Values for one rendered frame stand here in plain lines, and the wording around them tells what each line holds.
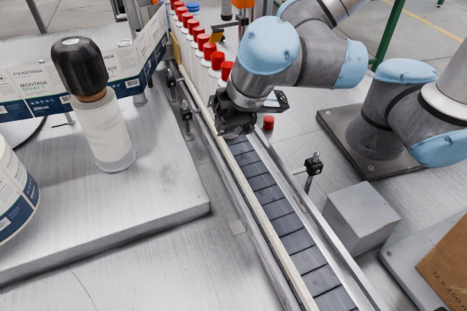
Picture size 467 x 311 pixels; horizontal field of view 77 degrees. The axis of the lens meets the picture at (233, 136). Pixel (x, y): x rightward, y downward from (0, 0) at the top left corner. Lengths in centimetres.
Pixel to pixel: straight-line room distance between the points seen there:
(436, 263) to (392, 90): 34
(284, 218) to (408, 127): 30
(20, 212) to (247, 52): 53
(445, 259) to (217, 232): 40
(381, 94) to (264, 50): 41
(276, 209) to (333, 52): 33
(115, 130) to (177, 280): 32
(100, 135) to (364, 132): 62
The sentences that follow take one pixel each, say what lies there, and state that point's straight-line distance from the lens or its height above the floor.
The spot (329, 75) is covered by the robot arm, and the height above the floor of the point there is 118.
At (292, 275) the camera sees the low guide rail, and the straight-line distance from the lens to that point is 54.
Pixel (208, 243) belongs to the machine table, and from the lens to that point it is 65.
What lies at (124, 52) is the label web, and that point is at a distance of 83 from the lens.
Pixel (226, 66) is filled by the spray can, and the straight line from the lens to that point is 65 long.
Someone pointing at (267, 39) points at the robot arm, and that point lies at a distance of 40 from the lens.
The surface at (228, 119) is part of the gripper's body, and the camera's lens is 58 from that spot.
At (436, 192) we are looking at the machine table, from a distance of 86.
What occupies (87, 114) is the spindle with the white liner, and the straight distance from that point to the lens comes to 63.
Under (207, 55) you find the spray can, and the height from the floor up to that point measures 106.
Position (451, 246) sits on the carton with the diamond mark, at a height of 96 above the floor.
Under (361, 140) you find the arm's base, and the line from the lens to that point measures 82.
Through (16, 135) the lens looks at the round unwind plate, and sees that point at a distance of 94.
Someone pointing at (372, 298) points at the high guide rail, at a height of 96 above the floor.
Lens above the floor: 140
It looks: 43 degrees down
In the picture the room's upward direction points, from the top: straight up
